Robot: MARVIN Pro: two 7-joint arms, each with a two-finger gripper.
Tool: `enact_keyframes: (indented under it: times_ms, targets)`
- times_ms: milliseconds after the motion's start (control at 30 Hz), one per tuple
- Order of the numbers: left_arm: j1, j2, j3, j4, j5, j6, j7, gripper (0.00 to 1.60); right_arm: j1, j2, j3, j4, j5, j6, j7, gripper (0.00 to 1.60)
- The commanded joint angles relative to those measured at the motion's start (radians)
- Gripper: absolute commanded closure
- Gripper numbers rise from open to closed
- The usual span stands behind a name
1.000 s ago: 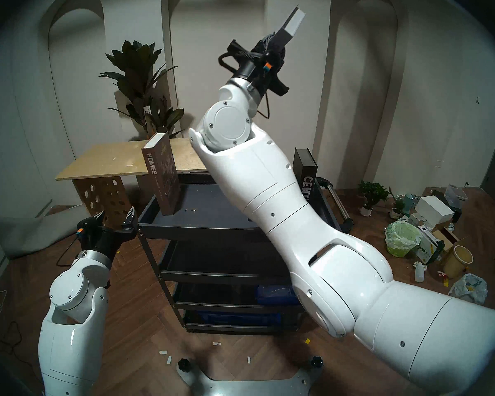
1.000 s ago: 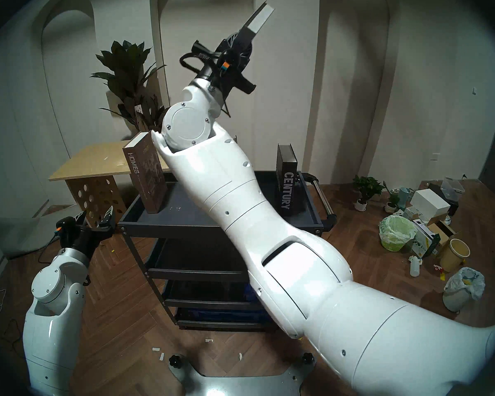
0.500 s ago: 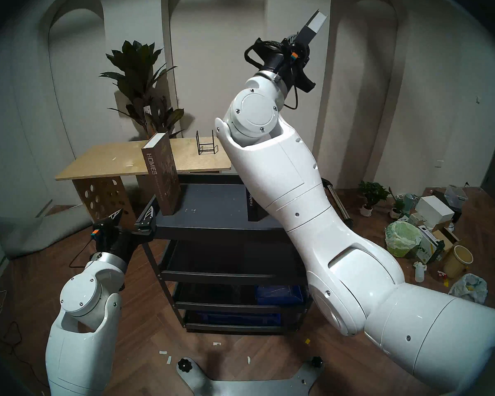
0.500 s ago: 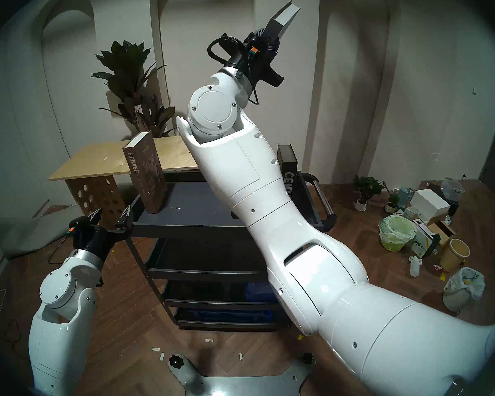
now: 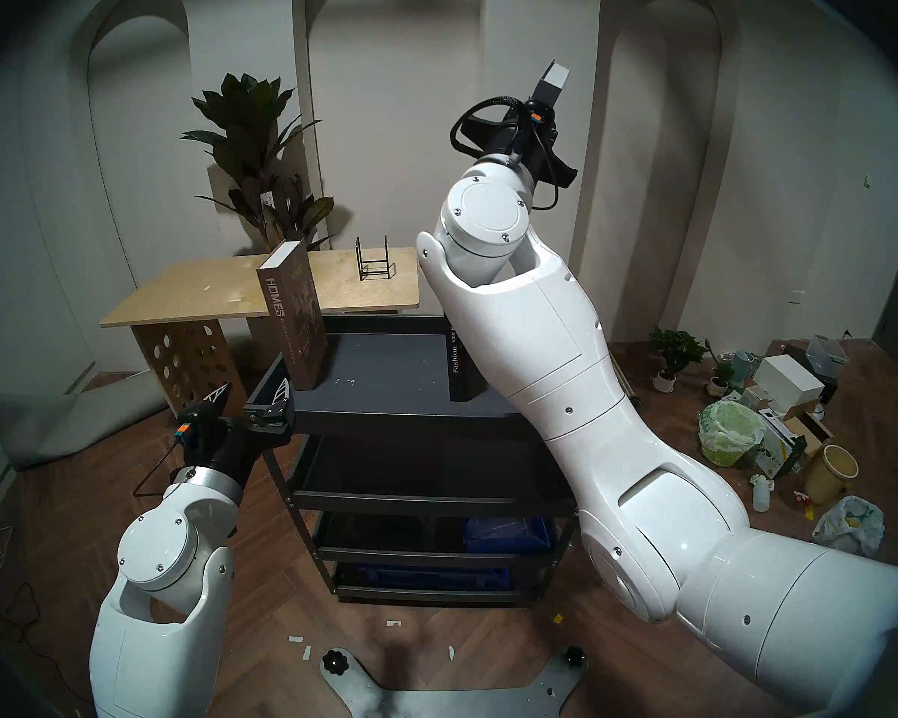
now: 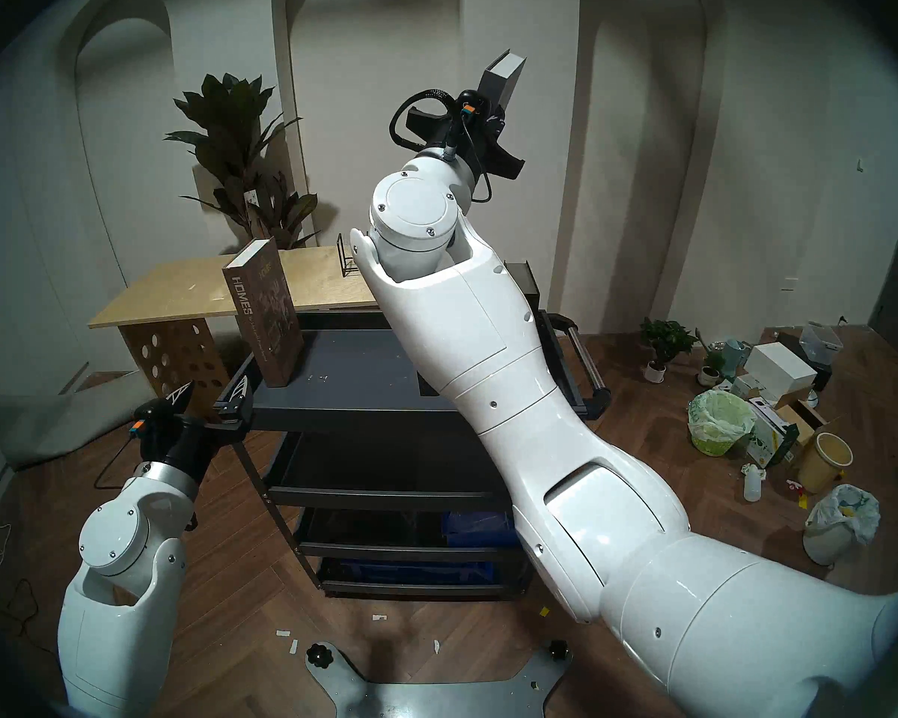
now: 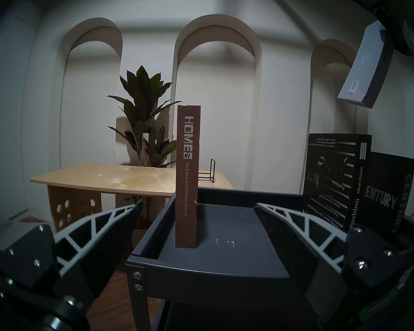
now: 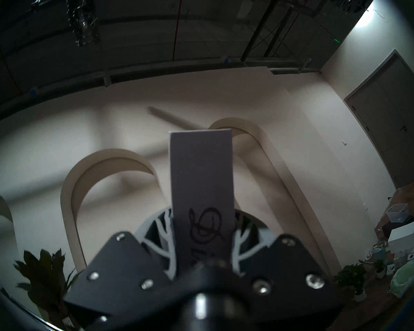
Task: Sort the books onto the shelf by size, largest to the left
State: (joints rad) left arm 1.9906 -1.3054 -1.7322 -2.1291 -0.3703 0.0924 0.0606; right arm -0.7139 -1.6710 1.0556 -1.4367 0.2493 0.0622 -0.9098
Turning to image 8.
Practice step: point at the dark grey door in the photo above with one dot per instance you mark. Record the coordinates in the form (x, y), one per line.
(396, 120)

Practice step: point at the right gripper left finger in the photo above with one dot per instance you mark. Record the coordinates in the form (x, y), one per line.
(124, 275)

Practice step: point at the clear plastic storage box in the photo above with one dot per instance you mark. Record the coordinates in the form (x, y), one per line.
(397, 212)

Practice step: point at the black ceiling spotlight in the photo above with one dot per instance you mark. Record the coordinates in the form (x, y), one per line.
(84, 20)

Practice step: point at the small thin potted plant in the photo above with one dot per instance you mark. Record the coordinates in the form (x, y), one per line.
(379, 270)

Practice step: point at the green-lined waste basket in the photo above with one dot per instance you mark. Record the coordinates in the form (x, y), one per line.
(405, 280)

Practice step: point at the grey Discontent book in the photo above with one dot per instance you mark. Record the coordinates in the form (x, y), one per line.
(201, 178)

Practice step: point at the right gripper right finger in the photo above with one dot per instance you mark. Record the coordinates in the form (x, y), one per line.
(289, 275)

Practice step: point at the teal watering can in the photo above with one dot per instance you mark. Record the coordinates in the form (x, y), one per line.
(377, 253)

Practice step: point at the large dark leafy plant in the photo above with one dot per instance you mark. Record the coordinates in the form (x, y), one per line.
(45, 275)

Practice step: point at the white cardboard box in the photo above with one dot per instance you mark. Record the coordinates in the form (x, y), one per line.
(403, 239)

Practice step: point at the small bushy potted plant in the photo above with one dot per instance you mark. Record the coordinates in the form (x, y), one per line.
(350, 277)

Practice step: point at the black storage box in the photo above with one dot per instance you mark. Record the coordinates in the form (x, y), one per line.
(384, 228)

